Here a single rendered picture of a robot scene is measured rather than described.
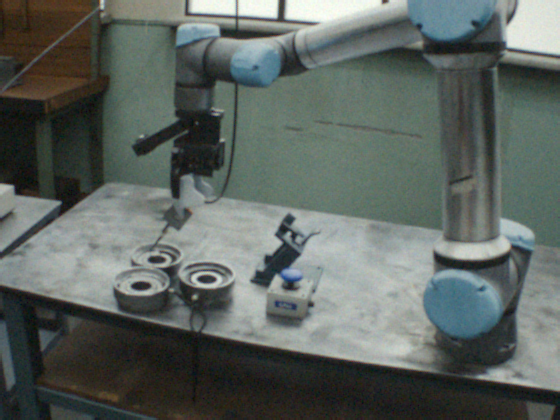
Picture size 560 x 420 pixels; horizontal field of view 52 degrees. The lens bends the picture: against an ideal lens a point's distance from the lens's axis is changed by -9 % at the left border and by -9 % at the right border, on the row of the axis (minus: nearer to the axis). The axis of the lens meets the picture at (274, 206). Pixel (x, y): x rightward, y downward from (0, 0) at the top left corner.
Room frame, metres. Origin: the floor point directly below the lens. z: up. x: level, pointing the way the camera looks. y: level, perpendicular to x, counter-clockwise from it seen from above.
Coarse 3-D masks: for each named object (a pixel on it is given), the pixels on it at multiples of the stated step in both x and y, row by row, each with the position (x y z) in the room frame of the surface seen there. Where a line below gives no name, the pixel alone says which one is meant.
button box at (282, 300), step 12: (276, 276) 1.01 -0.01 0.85; (276, 288) 0.97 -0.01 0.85; (288, 288) 0.96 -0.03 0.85; (300, 288) 0.97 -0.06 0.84; (312, 288) 1.00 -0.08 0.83; (276, 300) 0.95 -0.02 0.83; (288, 300) 0.94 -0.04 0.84; (300, 300) 0.94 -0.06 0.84; (276, 312) 0.95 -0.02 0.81; (288, 312) 0.94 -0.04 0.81; (300, 312) 0.94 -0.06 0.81
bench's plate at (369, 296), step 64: (128, 192) 1.48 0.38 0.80; (64, 256) 1.10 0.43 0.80; (128, 256) 1.13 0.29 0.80; (192, 256) 1.15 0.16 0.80; (256, 256) 1.18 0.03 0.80; (320, 256) 1.20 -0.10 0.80; (384, 256) 1.22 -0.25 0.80; (128, 320) 0.90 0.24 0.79; (192, 320) 0.91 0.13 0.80; (256, 320) 0.93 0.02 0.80; (320, 320) 0.94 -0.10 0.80; (384, 320) 0.95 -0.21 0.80; (512, 384) 0.77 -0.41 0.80
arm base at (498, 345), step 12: (504, 312) 0.84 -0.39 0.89; (516, 312) 0.86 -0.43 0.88; (504, 324) 0.84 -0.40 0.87; (516, 324) 0.86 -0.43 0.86; (444, 336) 0.87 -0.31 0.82; (492, 336) 0.83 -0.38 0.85; (504, 336) 0.84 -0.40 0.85; (516, 336) 0.85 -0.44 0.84; (444, 348) 0.86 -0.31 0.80; (456, 348) 0.84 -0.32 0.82; (468, 348) 0.83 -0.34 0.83; (480, 348) 0.82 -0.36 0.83; (492, 348) 0.82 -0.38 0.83; (504, 348) 0.84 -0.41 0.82; (468, 360) 0.82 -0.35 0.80; (480, 360) 0.82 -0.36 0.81; (492, 360) 0.82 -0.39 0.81; (504, 360) 0.83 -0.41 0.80
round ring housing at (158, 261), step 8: (136, 248) 1.09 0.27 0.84; (144, 248) 1.11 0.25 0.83; (152, 248) 1.11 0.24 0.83; (160, 248) 1.12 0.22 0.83; (168, 248) 1.12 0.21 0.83; (176, 248) 1.10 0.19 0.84; (136, 256) 1.07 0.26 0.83; (144, 256) 1.08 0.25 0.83; (152, 256) 1.08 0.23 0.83; (160, 256) 1.09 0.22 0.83; (168, 256) 1.09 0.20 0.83; (176, 256) 1.09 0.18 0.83; (136, 264) 1.03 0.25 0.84; (144, 264) 1.05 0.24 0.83; (152, 264) 1.05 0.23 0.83; (160, 264) 1.05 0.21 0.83; (168, 264) 1.03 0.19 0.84; (176, 264) 1.04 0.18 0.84; (168, 272) 1.03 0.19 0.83; (176, 272) 1.04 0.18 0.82
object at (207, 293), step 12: (192, 264) 1.05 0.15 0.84; (204, 264) 1.06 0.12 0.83; (216, 264) 1.06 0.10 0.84; (180, 276) 0.99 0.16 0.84; (192, 276) 1.01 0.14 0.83; (204, 276) 1.03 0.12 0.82; (216, 276) 1.02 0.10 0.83; (228, 276) 1.03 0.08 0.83; (180, 288) 0.98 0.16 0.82; (192, 288) 0.96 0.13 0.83; (204, 288) 0.96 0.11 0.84; (216, 288) 0.96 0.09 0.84; (228, 288) 0.98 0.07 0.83; (204, 300) 0.96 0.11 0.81; (216, 300) 0.97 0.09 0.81
